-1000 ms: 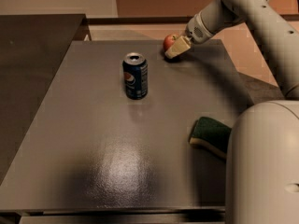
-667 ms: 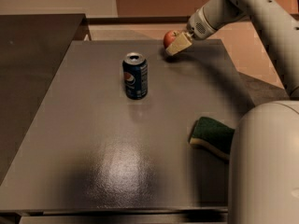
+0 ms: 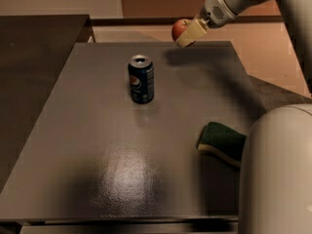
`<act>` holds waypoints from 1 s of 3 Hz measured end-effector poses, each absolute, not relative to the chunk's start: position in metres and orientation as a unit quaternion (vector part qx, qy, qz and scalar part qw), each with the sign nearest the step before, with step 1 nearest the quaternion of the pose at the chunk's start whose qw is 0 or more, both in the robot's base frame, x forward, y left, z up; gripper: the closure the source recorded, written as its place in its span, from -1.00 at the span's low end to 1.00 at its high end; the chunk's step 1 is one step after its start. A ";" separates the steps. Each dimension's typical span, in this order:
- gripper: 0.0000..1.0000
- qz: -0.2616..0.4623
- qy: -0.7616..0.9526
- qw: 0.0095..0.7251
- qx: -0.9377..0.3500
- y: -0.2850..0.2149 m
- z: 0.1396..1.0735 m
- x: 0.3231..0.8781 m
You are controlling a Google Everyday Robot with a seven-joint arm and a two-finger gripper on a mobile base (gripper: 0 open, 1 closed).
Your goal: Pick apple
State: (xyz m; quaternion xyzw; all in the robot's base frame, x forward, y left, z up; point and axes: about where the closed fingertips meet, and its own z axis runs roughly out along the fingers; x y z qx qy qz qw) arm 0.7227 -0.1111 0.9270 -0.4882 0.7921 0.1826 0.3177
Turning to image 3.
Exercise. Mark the green and yellow sponge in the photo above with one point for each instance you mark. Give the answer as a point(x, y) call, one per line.
point(223, 142)

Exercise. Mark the red apple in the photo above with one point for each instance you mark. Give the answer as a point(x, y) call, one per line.
point(179, 27)

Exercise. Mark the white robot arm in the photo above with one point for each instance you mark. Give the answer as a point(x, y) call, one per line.
point(276, 169)

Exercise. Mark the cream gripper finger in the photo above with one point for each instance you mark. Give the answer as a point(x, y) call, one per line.
point(196, 29)

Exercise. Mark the blue Pepsi soda can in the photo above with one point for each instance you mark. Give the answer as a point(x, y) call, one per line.
point(141, 77)

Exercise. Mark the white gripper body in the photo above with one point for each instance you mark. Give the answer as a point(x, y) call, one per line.
point(215, 13)

